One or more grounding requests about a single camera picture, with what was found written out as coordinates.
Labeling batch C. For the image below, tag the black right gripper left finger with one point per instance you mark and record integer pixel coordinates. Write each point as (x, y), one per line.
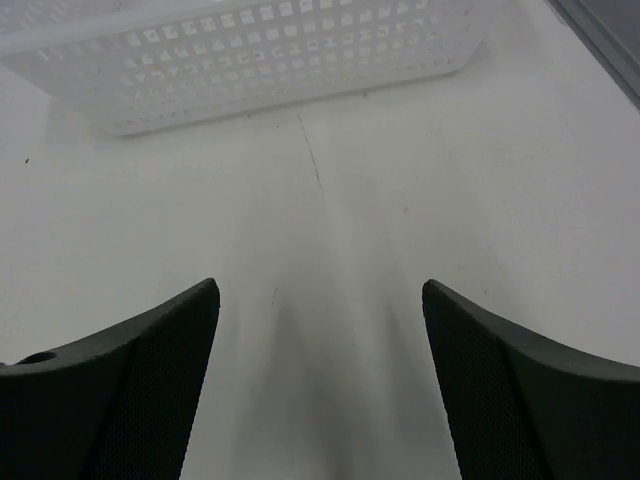
(117, 404)

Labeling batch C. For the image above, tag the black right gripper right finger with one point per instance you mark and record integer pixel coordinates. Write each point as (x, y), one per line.
(520, 405)

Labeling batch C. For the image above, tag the white perforated plastic basket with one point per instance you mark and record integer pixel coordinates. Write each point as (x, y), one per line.
(131, 67)

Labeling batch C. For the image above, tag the grey aluminium frame post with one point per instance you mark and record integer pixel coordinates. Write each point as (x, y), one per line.
(610, 31)

